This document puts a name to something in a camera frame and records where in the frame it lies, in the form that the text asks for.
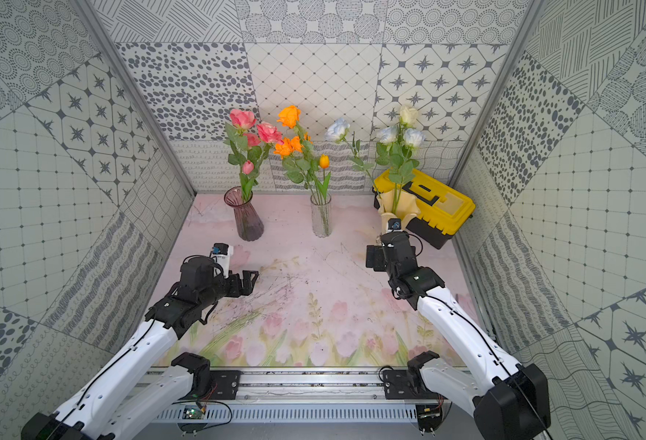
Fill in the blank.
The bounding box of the pink tulip flower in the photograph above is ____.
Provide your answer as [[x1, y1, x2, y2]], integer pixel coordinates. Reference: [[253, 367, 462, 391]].
[[240, 161, 255, 203]]

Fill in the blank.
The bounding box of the orange tulip flower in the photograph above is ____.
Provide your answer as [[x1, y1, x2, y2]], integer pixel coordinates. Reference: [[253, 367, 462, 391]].
[[314, 153, 333, 235]]

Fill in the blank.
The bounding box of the blue white rose stem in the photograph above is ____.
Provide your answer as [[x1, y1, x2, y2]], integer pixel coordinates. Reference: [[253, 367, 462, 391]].
[[376, 125, 403, 214]]

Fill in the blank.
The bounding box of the orange rose large stem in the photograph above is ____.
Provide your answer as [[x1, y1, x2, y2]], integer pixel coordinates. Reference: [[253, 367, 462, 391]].
[[274, 137, 292, 180]]

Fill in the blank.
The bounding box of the pink rose stem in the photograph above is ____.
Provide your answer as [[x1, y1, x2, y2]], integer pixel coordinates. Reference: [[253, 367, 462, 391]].
[[245, 133, 262, 187], [254, 123, 283, 187]]

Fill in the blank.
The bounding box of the cream white rose stem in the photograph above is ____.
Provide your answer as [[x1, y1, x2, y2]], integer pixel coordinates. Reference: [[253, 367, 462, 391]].
[[389, 106, 425, 213]]

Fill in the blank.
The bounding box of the pink rosebud flower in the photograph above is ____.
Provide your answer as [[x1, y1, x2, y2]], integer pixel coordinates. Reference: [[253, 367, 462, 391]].
[[226, 109, 256, 173]]

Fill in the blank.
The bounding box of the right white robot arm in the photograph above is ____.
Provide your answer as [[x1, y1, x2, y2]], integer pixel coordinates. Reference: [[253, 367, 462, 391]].
[[365, 230, 551, 439]]

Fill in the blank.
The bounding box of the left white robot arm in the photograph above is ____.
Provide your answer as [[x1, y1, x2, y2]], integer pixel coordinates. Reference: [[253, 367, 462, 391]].
[[21, 243, 260, 439]]

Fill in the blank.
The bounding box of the purple ribbed glass vase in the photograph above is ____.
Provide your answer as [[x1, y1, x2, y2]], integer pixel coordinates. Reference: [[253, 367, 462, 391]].
[[224, 187, 264, 241]]

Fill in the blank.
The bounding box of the cream fluted vase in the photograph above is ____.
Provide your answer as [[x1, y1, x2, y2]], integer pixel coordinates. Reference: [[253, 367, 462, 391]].
[[375, 190, 421, 234]]

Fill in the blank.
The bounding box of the yellow black toolbox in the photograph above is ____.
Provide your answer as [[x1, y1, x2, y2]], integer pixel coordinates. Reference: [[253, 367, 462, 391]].
[[374, 170, 476, 249]]

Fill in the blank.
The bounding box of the clear textured glass vase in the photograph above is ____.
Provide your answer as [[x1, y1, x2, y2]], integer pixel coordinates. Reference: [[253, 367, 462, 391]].
[[310, 192, 332, 238]]

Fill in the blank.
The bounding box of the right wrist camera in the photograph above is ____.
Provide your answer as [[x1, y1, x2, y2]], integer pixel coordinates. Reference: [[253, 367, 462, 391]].
[[387, 217, 403, 233]]

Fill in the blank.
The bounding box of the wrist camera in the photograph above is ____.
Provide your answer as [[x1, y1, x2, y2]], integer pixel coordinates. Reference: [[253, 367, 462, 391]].
[[210, 243, 234, 278], [387, 217, 403, 233]]

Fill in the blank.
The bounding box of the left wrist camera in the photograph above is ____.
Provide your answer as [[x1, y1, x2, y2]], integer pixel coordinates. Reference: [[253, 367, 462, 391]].
[[210, 243, 234, 278]]

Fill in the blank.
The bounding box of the aluminium rail base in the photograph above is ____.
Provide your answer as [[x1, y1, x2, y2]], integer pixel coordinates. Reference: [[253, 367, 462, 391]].
[[127, 365, 538, 405]]

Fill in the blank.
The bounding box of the white perforated cable tray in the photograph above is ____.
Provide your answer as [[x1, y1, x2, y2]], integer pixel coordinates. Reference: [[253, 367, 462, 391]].
[[154, 403, 417, 424]]

